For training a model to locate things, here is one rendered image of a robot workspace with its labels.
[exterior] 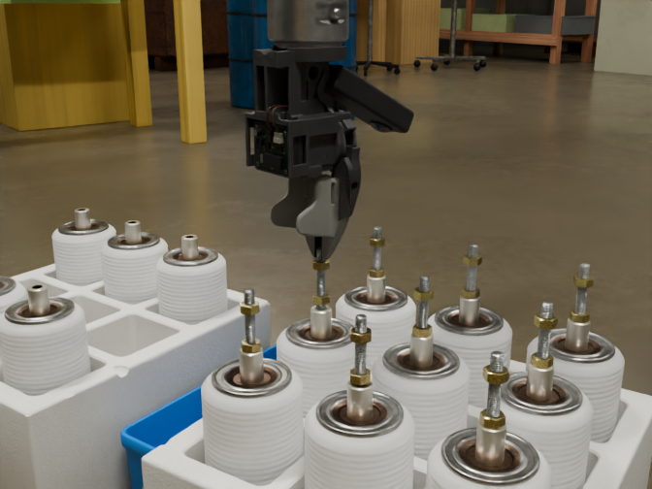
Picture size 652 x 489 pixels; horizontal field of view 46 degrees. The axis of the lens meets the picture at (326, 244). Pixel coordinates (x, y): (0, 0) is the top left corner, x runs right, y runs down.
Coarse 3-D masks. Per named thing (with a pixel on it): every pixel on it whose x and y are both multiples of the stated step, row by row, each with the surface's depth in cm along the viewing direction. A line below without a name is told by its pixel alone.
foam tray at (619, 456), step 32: (640, 416) 79; (160, 448) 73; (192, 448) 74; (608, 448) 73; (640, 448) 75; (160, 480) 71; (192, 480) 68; (224, 480) 68; (288, 480) 68; (416, 480) 70; (608, 480) 68; (640, 480) 80
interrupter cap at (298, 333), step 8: (304, 320) 84; (336, 320) 84; (288, 328) 82; (296, 328) 82; (304, 328) 82; (336, 328) 82; (344, 328) 82; (288, 336) 80; (296, 336) 80; (304, 336) 80; (336, 336) 81; (344, 336) 80; (296, 344) 78; (304, 344) 78; (312, 344) 78; (320, 344) 78; (328, 344) 78; (336, 344) 78; (344, 344) 78
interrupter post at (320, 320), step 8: (312, 312) 80; (320, 312) 79; (328, 312) 80; (312, 320) 80; (320, 320) 79; (328, 320) 80; (312, 328) 80; (320, 328) 80; (328, 328) 80; (312, 336) 80; (320, 336) 80; (328, 336) 80
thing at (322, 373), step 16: (288, 352) 78; (304, 352) 77; (320, 352) 77; (336, 352) 77; (352, 352) 78; (304, 368) 78; (320, 368) 77; (336, 368) 77; (352, 368) 79; (304, 384) 78; (320, 384) 78; (336, 384) 78; (304, 400) 79; (320, 400) 78; (304, 416) 79
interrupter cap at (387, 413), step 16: (336, 400) 67; (384, 400) 67; (320, 416) 64; (336, 416) 65; (384, 416) 65; (400, 416) 64; (336, 432) 63; (352, 432) 62; (368, 432) 62; (384, 432) 62
